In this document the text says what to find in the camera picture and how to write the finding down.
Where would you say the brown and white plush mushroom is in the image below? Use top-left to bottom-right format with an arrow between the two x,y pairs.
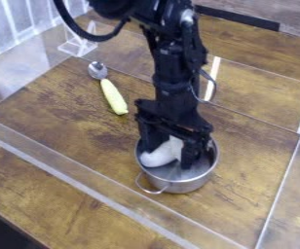
139,136 -> 183,167

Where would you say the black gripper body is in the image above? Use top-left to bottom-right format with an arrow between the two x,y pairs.
134,90 -> 214,138

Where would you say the black cable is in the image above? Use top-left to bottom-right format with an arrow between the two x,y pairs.
52,0 -> 130,43

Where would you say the spoon with yellow handle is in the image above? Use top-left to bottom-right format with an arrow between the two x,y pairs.
87,61 -> 127,115

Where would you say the clear acrylic front barrier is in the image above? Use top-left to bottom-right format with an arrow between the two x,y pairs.
0,124 -> 247,249

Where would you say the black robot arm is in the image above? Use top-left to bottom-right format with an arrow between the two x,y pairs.
88,0 -> 213,169

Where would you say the black bar on table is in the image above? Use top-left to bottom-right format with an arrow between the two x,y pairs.
195,5 -> 280,31

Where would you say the silver pot with handles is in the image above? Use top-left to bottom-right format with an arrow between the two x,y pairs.
135,140 -> 219,195

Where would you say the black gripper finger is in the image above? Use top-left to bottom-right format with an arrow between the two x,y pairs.
137,117 -> 170,153
181,134 -> 213,170

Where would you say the clear acrylic triangular stand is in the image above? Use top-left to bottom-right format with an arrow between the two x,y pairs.
58,26 -> 98,57

